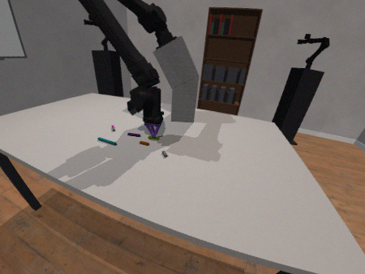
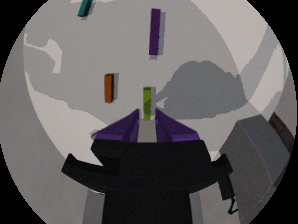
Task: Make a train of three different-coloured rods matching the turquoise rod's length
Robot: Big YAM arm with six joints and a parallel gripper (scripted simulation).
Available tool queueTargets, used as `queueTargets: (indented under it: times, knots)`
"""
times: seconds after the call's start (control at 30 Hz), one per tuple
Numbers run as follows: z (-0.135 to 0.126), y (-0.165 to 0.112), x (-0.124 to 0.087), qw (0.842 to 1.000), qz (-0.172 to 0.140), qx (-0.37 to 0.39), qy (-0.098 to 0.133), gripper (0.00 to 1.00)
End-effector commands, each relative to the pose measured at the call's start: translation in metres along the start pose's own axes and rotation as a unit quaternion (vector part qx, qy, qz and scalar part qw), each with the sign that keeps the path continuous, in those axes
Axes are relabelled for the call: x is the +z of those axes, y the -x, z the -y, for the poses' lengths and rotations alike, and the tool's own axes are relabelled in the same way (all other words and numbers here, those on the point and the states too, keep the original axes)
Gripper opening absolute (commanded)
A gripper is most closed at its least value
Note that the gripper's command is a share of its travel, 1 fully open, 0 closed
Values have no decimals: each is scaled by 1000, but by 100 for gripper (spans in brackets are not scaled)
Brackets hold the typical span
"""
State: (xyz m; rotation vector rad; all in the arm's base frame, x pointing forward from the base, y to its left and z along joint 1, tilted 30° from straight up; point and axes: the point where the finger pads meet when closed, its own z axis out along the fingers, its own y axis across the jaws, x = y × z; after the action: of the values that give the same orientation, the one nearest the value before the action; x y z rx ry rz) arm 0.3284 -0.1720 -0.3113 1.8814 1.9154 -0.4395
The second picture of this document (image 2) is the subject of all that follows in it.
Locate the turquoise rod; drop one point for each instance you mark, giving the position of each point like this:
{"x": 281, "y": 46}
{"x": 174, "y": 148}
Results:
{"x": 84, "y": 8}

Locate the purple rod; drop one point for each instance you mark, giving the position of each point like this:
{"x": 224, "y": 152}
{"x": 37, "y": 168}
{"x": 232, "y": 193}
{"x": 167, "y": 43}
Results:
{"x": 154, "y": 31}

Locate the lime green rod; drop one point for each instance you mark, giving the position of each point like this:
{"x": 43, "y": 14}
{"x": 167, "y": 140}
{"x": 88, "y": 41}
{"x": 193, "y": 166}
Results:
{"x": 147, "y": 102}

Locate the orange rod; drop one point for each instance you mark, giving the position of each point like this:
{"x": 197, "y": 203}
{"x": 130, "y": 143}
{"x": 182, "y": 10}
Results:
{"x": 108, "y": 87}

